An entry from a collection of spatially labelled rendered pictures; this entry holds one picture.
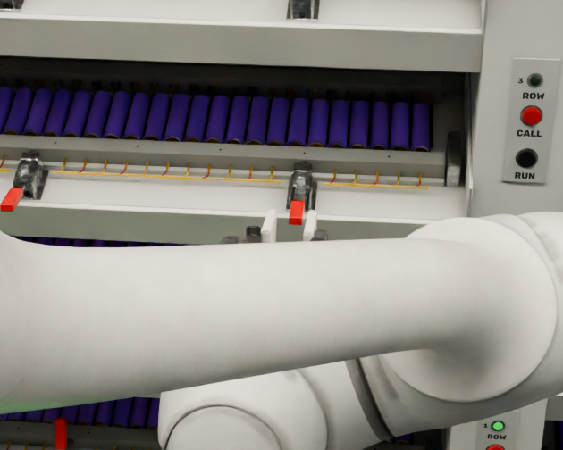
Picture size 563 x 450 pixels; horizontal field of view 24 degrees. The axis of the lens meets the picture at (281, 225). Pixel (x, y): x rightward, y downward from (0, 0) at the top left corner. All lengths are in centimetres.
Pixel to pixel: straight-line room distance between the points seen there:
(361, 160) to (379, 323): 69
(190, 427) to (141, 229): 57
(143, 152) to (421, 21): 31
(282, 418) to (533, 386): 14
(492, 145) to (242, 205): 25
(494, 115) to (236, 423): 55
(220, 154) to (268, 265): 73
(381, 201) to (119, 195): 25
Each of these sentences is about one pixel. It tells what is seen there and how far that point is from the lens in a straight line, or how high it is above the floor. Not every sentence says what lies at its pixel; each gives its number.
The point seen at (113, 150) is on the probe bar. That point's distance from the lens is 129.
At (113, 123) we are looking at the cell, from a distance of 132.
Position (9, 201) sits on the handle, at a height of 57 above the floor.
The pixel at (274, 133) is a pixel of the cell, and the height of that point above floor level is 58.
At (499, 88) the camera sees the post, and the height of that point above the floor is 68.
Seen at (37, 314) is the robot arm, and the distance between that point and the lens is 44.
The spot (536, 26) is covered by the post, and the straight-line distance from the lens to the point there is 115.
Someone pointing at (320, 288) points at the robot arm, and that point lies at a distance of 55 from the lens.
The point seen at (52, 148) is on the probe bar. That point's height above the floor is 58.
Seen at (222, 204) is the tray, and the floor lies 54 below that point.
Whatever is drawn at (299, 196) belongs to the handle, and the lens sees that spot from 122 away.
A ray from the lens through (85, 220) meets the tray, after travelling 128.
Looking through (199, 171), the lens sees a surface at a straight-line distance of 128.
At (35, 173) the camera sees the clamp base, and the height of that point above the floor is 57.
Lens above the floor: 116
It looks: 30 degrees down
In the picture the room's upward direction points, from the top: straight up
